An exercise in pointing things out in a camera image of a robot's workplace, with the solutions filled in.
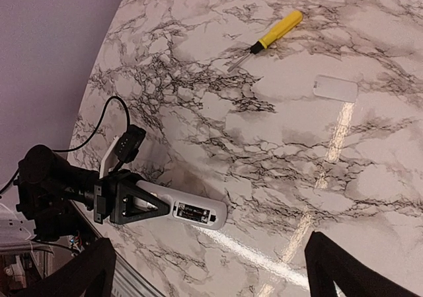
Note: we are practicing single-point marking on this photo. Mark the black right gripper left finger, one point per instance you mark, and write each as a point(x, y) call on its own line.
point(91, 273)

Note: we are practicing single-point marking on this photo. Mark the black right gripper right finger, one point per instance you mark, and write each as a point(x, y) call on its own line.
point(330, 267)

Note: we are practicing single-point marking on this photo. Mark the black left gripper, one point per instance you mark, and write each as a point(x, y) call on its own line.
point(47, 183)

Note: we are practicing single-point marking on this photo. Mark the white remote control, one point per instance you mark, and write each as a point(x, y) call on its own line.
point(218, 209)

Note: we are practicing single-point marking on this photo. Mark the white battery cover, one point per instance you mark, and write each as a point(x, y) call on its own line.
point(335, 88)

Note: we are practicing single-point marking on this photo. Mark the yellow handled screwdriver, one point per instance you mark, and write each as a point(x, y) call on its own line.
point(275, 33)

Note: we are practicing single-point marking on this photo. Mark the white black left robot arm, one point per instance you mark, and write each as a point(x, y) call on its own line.
point(24, 229)

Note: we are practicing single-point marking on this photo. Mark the battery in remote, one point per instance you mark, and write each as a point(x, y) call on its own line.
point(193, 213)

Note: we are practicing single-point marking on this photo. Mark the aluminium table front rail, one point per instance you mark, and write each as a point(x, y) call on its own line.
point(128, 282)

